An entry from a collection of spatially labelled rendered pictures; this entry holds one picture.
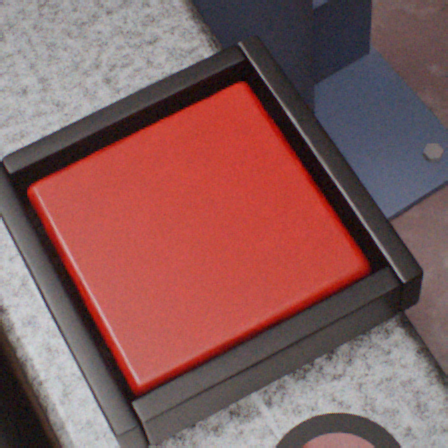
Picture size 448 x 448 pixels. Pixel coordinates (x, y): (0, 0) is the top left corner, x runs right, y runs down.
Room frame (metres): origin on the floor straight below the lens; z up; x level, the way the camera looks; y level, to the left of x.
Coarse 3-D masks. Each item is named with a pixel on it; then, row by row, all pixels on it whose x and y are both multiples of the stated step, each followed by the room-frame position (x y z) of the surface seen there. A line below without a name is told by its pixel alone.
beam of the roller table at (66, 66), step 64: (0, 0) 0.22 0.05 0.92; (64, 0) 0.22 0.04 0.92; (128, 0) 0.21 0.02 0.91; (0, 64) 0.20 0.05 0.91; (64, 64) 0.19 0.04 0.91; (128, 64) 0.19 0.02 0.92; (0, 128) 0.18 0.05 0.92; (0, 256) 0.14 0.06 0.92; (0, 320) 0.12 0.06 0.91; (64, 384) 0.10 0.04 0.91; (128, 384) 0.10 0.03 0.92; (320, 384) 0.10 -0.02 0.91; (384, 384) 0.09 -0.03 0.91
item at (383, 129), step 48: (192, 0) 0.67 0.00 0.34; (240, 0) 0.67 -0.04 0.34; (288, 0) 0.68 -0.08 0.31; (336, 0) 0.80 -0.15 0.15; (288, 48) 0.68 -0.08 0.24; (336, 48) 0.80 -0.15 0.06; (336, 96) 0.77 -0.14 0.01; (384, 96) 0.76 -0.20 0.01; (336, 144) 0.71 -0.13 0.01; (384, 144) 0.70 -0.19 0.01; (432, 144) 0.69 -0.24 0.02; (384, 192) 0.64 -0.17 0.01; (432, 192) 0.63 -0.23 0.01
